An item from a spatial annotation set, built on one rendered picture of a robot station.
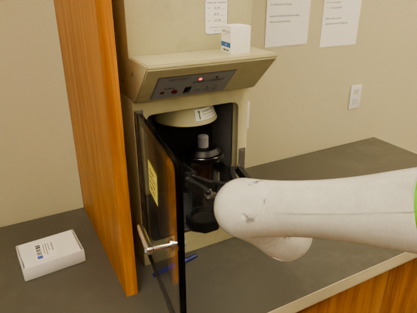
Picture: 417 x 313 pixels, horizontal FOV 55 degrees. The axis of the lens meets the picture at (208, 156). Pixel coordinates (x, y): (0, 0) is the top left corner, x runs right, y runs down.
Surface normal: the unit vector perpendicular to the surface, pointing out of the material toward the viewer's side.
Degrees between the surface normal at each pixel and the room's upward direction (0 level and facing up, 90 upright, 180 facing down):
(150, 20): 90
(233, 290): 0
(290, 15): 90
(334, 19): 90
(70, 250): 0
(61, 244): 0
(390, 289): 90
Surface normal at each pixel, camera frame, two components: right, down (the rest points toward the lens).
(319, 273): 0.00, -0.91
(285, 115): 0.47, 0.36
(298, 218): -0.69, 0.20
